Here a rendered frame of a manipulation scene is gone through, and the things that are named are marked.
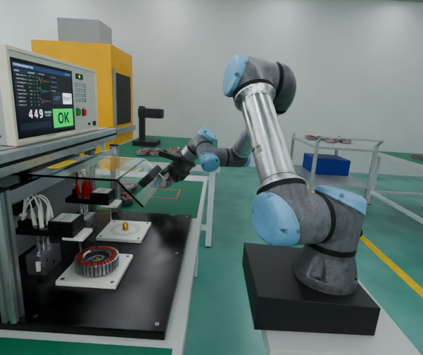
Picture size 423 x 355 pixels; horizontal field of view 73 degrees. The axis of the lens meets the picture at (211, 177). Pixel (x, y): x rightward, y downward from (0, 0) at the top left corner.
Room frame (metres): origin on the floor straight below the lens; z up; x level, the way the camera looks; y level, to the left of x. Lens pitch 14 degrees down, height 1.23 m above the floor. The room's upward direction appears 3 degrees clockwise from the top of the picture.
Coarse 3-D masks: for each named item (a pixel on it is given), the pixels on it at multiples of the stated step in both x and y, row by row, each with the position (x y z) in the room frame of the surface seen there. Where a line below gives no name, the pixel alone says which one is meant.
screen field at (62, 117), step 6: (54, 108) 0.76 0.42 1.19; (60, 108) 0.79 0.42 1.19; (66, 108) 0.83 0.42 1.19; (54, 114) 0.76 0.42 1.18; (60, 114) 0.79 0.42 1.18; (66, 114) 0.82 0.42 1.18; (72, 114) 0.86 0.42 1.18; (54, 120) 0.76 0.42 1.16; (60, 120) 0.79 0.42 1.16; (66, 120) 0.82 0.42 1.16; (72, 120) 0.86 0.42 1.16; (54, 126) 0.76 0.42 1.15; (60, 126) 0.79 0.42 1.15; (66, 126) 0.82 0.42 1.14
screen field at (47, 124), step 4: (20, 124) 0.63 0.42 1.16; (24, 124) 0.64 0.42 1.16; (28, 124) 0.65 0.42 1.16; (32, 124) 0.67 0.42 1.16; (36, 124) 0.68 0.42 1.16; (40, 124) 0.70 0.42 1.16; (44, 124) 0.72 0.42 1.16; (48, 124) 0.73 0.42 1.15; (20, 128) 0.63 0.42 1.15; (24, 128) 0.64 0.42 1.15; (28, 128) 0.65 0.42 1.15; (32, 128) 0.67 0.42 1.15; (36, 128) 0.68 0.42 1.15
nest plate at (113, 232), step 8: (112, 224) 0.96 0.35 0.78; (120, 224) 0.97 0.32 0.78; (128, 224) 0.97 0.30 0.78; (136, 224) 0.98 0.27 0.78; (144, 224) 0.98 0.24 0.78; (104, 232) 0.89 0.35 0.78; (112, 232) 0.90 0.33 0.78; (120, 232) 0.90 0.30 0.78; (128, 232) 0.90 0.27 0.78; (136, 232) 0.91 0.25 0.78; (144, 232) 0.91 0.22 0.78; (96, 240) 0.86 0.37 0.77; (104, 240) 0.86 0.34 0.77; (112, 240) 0.86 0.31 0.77; (120, 240) 0.85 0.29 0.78; (128, 240) 0.85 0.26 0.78; (136, 240) 0.85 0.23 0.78
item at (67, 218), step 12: (60, 216) 0.69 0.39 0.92; (72, 216) 0.70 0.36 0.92; (24, 228) 0.66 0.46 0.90; (36, 228) 0.66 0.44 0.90; (48, 228) 0.67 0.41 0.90; (60, 228) 0.66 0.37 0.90; (72, 228) 0.66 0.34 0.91; (84, 228) 0.71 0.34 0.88; (36, 240) 0.66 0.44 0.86; (48, 240) 0.71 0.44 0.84; (72, 240) 0.66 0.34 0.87; (36, 252) 0.66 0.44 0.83
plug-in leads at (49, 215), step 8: (24, 200) 0.67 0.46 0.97; (40, 200) 0.71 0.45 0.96; (48, 200) 0.70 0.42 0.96; (24, 208) 0.67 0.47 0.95; (32, 208) 0.67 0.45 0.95; (40, 208) 0.70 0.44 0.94; (48, 208) 0.69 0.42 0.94; (24, 216) 0.67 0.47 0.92; (32, 216) 0.67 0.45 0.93; (40, 216) 0.66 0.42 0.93; (48, 216) 0.68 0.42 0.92; (24, 224) 0.66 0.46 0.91; (32, 224) 0.67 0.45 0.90; (40, 224) 0.66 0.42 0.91
